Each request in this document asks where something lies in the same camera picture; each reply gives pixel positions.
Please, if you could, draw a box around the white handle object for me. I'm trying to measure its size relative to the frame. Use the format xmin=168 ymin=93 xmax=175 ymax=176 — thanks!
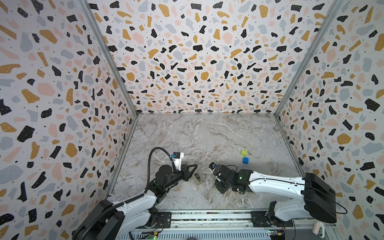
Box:
xmin=312 ymin=221 xmax=325 ymax=239

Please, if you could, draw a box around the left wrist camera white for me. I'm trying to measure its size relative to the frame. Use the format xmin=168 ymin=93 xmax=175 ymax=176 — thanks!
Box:
xmin=172 ymin=152 xmax=184 ymax=172

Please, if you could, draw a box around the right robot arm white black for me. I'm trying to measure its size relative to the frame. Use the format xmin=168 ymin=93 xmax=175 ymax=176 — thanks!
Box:
xmin=209 ymin=163 xmax=337 ymax=227

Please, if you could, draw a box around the black corrugated cable conduit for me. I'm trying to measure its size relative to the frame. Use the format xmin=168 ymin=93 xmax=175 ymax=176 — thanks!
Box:
xmin=79 ymin=146 xmax=175 ymax=240

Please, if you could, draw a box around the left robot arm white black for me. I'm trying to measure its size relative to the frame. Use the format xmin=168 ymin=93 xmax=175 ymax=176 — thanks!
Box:
xmin=72 ymin=165 xmax=198 ymax=240

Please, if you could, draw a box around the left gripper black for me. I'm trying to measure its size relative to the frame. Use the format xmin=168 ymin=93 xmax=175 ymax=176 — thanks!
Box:
xmin=162 ymin=163 xmax=197 ymax=191

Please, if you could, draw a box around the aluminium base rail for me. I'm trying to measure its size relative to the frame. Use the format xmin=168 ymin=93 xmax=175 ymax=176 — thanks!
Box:
xmin=116 ymin=209 xmax=340 ymax=240

